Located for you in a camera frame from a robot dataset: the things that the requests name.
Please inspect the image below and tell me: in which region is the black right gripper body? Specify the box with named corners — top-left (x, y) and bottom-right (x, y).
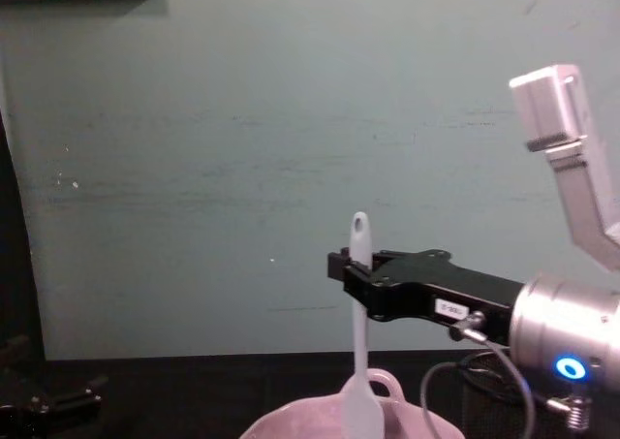
top-left (400, 266), bottom-right (525, 348)

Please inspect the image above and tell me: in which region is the black upright panel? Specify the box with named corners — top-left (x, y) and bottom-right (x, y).
top-left (0, 104), bottom-right (47, 362)

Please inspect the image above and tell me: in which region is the black mesh container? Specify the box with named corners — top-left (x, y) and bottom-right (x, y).
top-left (460, 350), bottom-right (551, 439)

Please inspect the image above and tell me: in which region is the white silicone spatula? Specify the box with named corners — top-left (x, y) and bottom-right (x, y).
top-left (340, 210), bottom-right (387, 439)

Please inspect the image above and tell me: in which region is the pink bowl with handle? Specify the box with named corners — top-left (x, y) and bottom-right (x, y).
top-left (238, 367), bottom-right (467, 439)

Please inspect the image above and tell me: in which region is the thin grey gripper cable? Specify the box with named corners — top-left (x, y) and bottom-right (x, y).
top-left (419, 311), bottom-right (537, 439)

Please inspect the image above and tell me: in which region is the black table cloth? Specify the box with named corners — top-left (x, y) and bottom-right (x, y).
top-left (0, 347), bottom-right (620, 439)

